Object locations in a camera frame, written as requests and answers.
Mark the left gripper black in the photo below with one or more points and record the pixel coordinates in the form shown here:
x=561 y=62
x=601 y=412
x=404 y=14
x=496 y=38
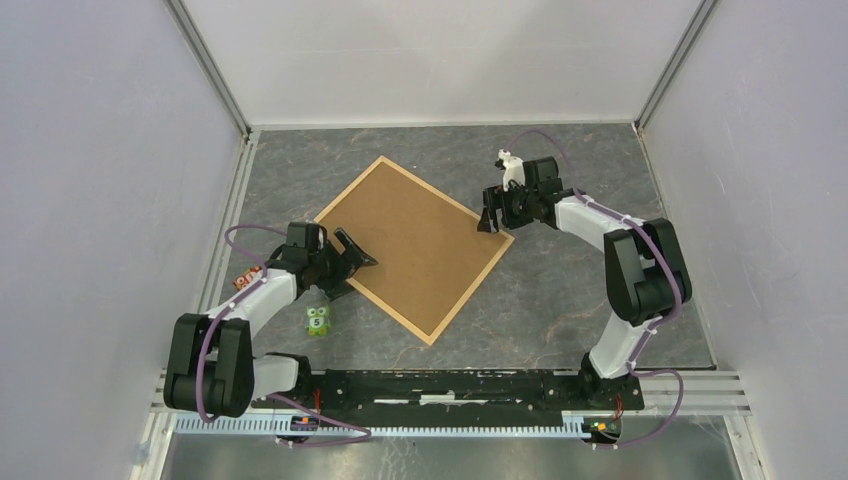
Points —
x=336 y=287

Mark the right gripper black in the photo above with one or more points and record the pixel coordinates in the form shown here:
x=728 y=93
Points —
x=496 y=198

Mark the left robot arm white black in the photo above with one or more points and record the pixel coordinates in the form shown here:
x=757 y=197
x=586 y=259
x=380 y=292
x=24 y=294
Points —
x=212 y=369

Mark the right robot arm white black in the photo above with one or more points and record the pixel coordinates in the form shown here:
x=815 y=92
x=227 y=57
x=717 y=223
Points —
x=646 y=278

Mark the green owl number toy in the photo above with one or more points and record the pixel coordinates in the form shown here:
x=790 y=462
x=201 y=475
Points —
x=318 y=320

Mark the red small toy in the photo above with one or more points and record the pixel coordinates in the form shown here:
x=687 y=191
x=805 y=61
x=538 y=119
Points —
x=247 y=278

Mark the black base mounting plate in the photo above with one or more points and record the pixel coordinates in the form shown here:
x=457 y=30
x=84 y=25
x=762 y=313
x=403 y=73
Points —
x=463 y=398

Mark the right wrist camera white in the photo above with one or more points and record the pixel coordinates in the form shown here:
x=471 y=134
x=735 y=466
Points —
x=512 y=168

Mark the toothed aluminium rail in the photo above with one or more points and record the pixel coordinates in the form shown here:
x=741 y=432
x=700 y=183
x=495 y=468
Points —
x=280 y=423

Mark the right aluminium corner post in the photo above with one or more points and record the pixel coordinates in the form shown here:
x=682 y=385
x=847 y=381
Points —
x=675 y=62

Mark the aluminium corner post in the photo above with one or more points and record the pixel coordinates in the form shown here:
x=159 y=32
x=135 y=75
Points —
x=208 y=65
x=675 y=62

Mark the left aluminium corner post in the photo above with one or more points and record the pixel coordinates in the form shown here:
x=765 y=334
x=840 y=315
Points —
x=208 y=65

